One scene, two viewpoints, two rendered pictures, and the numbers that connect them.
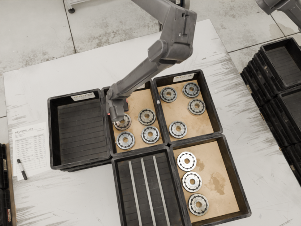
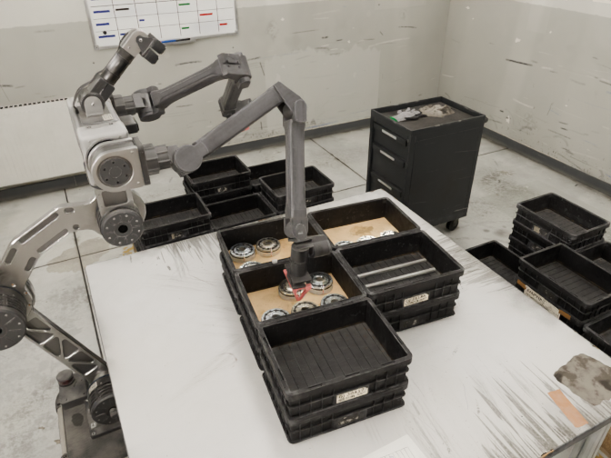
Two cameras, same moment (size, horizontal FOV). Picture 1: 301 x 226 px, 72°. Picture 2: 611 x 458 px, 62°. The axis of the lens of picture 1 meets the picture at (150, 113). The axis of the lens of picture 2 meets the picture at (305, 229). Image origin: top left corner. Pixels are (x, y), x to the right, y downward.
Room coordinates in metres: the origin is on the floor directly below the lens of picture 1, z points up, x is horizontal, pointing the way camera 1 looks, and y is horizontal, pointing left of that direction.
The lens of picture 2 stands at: (0.56, 1.49, 2.06)
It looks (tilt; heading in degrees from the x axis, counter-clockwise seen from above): 33 degrees down; 262
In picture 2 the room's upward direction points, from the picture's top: straight up
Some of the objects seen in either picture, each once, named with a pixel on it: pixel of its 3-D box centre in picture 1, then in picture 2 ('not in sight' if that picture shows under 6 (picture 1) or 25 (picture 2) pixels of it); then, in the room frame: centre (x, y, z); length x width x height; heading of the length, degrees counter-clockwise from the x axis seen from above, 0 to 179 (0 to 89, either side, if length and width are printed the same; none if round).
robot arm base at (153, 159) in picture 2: not in sight; (153, 158); (0.79, 0.11, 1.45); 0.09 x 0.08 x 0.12; 108
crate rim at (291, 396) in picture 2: (77, 126); (332, 343); (0.31, 0.39, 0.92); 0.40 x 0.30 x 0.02; 12
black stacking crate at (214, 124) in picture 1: (184, 108); (273, 252); (0.44, -0.20, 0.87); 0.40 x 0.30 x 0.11; 12
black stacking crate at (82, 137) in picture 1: (80, 129); (332, 355); (0.31, 0.39, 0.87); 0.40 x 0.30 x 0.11; 12
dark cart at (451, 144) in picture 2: not in sight; (419, 173); (-0.73, -1.60, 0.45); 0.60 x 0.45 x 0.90; 18
